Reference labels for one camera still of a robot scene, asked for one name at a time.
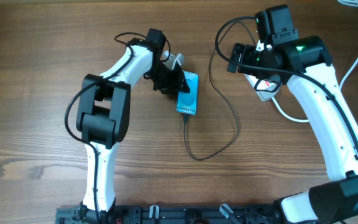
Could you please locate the teal screen smartphone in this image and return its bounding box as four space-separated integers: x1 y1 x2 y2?
177 71 199 115

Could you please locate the white power strip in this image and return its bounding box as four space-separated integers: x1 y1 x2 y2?
245 74 280 101

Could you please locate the black USB charging cable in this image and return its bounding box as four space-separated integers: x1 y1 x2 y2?
182 21 259 162

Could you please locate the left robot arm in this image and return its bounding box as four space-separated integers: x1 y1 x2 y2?
74 29 190 223

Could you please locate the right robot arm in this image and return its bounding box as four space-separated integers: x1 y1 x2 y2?
229 5 358 223

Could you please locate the white power strip cord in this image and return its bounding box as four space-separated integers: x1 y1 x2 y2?
271 0 358 123

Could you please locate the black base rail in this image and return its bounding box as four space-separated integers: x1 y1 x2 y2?
55 203 283 224

